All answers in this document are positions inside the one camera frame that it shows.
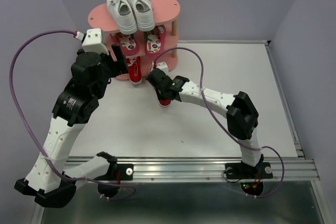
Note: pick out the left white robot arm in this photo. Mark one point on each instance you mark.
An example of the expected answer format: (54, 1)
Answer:
(48, 182)

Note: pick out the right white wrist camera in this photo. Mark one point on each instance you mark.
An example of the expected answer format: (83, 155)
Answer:
(162, 66)

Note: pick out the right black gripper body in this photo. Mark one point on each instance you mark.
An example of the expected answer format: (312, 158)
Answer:
(161, 92)

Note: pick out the white sneaker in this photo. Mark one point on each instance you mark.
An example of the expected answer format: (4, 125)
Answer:
(121, 12)
(144, 15)

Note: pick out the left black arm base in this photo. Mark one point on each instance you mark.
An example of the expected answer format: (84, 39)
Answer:
(112, 177)

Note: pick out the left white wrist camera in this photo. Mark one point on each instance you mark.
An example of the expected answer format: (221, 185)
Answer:
(94, 41)

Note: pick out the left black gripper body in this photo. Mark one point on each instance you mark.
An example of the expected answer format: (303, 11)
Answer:
(111, 69)

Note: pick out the red canvas sneaker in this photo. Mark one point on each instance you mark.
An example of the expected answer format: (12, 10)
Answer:
(134, 66)
(162, 101)

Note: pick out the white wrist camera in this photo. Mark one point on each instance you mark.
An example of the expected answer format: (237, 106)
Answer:
(94, 41)
(162, 66)

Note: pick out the pink patterned flip-flop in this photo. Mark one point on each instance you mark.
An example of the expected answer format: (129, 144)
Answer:
(127, 43)
(155, 41)

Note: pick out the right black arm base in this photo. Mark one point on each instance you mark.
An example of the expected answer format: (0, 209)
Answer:
(235, 172)

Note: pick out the aluminium front rail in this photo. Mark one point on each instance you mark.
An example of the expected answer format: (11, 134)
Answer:
(208, 170)

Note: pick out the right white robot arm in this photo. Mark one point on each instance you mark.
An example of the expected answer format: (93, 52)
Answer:
(238, 110)

